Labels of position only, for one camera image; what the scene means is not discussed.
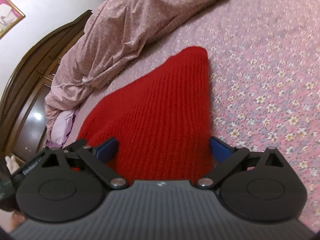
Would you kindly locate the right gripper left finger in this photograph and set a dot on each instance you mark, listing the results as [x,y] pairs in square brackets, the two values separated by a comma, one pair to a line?
[68,185]

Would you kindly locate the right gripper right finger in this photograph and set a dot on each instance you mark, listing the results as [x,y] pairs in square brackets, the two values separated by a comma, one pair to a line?
[257,186]

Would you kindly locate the red knit cardigan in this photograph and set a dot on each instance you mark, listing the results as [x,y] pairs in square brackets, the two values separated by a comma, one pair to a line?
[161,121]

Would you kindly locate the dark wooden headboard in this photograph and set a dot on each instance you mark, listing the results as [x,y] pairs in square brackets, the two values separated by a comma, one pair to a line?
[23,121]

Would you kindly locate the lilac pillow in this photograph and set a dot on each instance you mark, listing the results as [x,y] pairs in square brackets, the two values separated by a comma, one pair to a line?
[61,128]

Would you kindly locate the pink floral bed sheet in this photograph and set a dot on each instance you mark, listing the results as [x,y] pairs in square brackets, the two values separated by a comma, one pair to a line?
[264,66]

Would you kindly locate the pink crumpled duvet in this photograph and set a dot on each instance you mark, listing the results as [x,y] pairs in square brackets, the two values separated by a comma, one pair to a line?
[115,34]

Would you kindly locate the framed wall picture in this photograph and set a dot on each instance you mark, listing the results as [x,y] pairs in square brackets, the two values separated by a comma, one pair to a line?
[10,15]

